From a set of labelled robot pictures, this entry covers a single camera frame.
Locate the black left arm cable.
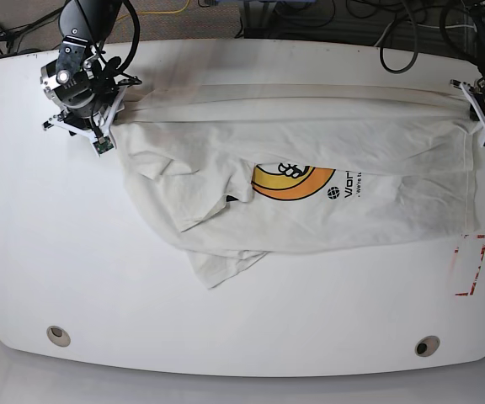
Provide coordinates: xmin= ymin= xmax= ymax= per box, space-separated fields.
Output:
xmin=379 ymin=0 xmax=483 ymax=75

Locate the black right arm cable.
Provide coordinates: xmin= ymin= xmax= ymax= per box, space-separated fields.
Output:
xmin=99 ymin=0 xmax=142 ymax=88

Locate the right table cable grommet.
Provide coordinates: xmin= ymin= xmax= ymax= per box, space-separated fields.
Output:
xmin=414 ymin=336 xmax=440 ymax=358

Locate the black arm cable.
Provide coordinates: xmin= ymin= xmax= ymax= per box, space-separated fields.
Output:
xmin=99 ymin=0 xmax=142 ymax=88
xmin=379 ymin=0 xmax=483 ymax=75

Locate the red tape rectangle marking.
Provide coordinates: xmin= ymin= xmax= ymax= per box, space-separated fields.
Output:
xmin=448 ymin=233 xmax=485 ymax=297

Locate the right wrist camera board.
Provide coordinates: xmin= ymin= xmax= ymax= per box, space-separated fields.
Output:
xmin=93 ymin=136 xmax=115 ymax=157

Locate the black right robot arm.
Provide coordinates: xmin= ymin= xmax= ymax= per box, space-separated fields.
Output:
xmin=40 ymin=1 xmax=128 ymax=154

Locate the table cable grommet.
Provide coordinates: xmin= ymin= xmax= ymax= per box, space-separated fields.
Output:
xmin=414 ymin=336 xmax=440 ymax=358
xmin=46 ymin=326 xmax=71 ymax=348

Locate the left table cable grommet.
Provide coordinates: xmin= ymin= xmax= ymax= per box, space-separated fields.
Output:
xmin=46 ymin=326 xmax=71 ymax=348

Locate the yellow cable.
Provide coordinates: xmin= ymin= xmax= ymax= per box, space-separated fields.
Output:
xmin=115 ymin=0 xmax=191 ymax=20

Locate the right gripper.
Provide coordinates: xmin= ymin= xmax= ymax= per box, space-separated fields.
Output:
xmin=42 ymin=86 xmax=127 ymax=141

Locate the white T-shirt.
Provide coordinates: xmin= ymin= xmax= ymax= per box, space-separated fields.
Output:
xmin=111 ymin=85 xmax=482 ymax=288

